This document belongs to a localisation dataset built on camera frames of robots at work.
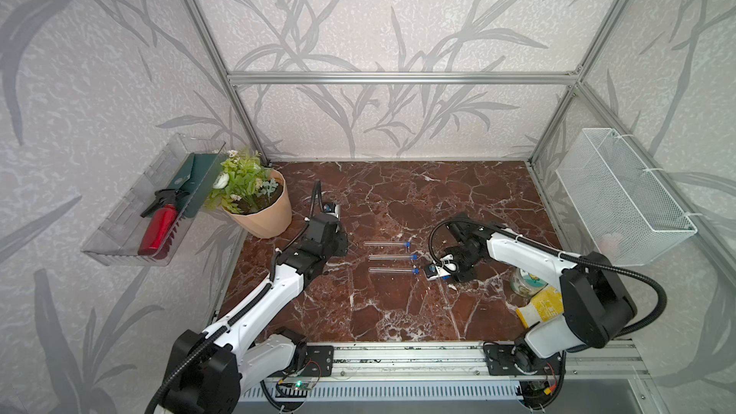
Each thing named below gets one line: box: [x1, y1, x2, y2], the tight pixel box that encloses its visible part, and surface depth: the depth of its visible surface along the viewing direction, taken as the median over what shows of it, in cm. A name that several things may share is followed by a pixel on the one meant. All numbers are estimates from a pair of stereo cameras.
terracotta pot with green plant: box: [205, 148, 293, 240], surface depth 87 cm
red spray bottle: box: [138, 188, 182, 255], surface depth 61 cm
